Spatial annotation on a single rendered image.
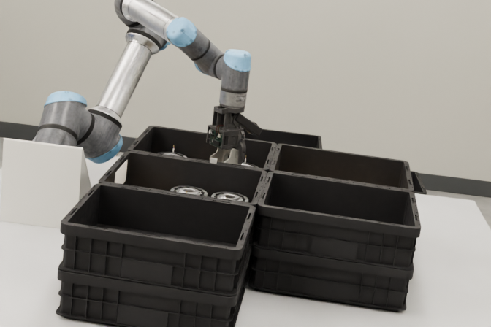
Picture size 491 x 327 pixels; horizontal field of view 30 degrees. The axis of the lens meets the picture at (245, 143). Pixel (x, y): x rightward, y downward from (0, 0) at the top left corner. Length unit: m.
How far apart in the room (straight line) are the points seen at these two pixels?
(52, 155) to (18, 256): 0.30
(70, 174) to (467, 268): 1.15
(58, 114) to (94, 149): 0.17
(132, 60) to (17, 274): 0.84
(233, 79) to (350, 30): 3.05
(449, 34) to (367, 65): 0.51
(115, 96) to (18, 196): 0.44
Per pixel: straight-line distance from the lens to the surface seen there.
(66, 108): 2.67
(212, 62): 2.57
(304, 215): 2.23
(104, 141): 2.75
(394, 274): 2.28
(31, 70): 5.77
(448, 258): 2.74
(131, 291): 2.03
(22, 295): 2.22
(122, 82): 2.82
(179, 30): 2.49
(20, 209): 2.62
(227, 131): 2.53
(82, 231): 2.01
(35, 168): 2.57
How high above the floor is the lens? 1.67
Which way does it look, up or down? 16 degrees down
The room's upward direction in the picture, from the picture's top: 7 degrees clockwise
